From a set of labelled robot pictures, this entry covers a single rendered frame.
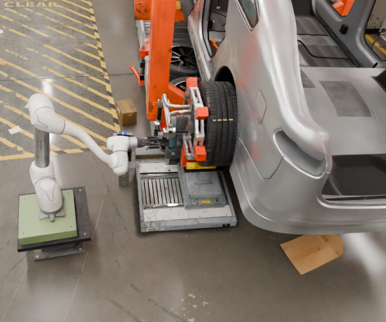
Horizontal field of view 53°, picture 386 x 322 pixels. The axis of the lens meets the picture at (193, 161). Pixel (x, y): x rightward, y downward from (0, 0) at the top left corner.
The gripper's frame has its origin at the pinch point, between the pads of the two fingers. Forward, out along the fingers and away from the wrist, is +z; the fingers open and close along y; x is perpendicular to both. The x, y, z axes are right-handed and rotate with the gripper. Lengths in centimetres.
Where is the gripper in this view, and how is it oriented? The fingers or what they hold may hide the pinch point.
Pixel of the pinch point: (164, 142)
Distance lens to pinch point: 283.2
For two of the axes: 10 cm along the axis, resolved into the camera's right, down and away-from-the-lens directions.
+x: 1.3, -6.9, -7.1
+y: 1.6, 7.2, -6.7
